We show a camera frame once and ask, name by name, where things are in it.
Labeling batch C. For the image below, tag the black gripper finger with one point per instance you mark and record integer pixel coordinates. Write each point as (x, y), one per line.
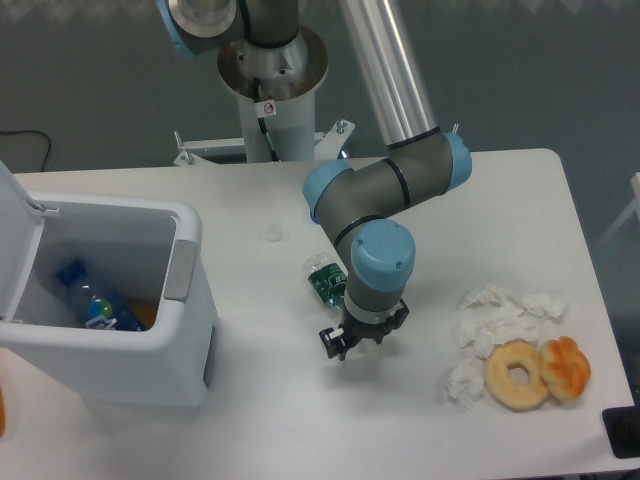
(337, 342)
(393, 321)

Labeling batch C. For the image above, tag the small crumpled white tissue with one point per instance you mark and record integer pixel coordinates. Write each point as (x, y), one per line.
(466, 385)

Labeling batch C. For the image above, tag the white frame at right edge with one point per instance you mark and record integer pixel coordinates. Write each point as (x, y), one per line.
(622, 227)

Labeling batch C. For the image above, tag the black device at edge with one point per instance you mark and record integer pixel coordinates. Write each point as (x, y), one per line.
(622, 428)

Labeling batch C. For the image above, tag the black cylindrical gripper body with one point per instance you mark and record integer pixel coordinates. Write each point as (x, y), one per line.
(360, 329)

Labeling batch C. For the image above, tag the white open trash bin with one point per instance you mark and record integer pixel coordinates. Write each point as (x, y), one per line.
(149, 250)

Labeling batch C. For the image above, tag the large crumpled white tissue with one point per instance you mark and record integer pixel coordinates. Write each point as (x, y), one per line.
(495, 314)

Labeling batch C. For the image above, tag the orange object at left edge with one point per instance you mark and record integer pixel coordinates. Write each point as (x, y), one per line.
(2, 414)

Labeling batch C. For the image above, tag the orange item in bin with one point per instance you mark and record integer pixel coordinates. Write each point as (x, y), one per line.
(145, 312)

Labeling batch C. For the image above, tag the white bottle cap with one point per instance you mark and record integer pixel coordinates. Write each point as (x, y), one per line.
(273, 233)

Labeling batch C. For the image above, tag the orange glazed twisted bun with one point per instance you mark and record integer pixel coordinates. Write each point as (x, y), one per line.
(564, 368)

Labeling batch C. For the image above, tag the blue bottle in bin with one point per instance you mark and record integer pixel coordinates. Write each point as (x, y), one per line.
(94, 302)

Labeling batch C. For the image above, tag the clear bottle green label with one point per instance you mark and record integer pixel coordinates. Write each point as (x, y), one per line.
(328, 281)

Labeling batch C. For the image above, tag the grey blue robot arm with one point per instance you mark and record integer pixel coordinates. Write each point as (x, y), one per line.
(355, 208)

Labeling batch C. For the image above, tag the plain ring donut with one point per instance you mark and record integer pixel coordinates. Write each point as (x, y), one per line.
(512, 375)

